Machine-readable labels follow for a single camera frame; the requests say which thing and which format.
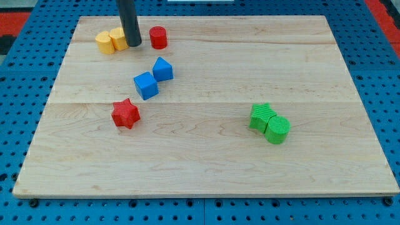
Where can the blue triangle block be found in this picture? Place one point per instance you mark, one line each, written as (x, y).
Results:
(162, 70)

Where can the yellow hexagon block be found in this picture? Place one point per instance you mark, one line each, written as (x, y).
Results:
(118, 39)

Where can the light wooden board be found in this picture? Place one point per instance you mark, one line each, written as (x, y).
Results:
(193, 138)

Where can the blue cube block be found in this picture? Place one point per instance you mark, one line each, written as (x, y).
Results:
(146, 85)

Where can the green star block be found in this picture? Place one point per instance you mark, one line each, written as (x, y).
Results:
(260, 116)

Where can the red star block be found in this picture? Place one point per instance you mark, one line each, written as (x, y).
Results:
(125, 114)

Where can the green cylinder block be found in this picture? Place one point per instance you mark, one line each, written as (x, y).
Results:
(277, 130)

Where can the red cylinder block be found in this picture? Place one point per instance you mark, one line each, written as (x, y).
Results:
(158, 37)

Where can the yellow heart block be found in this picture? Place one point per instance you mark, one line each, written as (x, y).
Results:
(104, 43)

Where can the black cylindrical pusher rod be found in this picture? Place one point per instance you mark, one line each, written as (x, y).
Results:
(129, 22)

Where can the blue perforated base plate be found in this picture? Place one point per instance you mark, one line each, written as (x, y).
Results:
(30, 68)

